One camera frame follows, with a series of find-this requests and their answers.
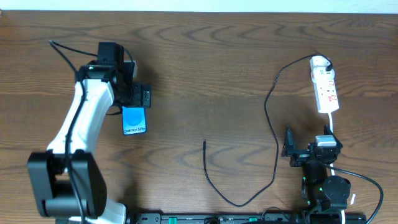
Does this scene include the blue Galaxy smartphone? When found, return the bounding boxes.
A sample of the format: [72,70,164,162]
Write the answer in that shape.
[122,107,147,136]

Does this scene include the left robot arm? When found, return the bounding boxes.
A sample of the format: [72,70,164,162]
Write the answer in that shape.
[27,42,152,223]

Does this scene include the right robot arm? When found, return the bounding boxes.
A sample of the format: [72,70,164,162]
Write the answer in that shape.
[281,125,351,223]

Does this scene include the white USB charger plug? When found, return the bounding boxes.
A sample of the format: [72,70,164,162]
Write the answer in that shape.
[310,55,331,70]

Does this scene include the white power strip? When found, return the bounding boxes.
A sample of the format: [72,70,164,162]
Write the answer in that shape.
[311,67,339,114]

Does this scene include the black USB charging cable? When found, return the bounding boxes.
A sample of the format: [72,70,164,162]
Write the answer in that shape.
[202,53,333,208]

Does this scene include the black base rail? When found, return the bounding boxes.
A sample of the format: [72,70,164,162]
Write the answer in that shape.
[124,212,368,224]

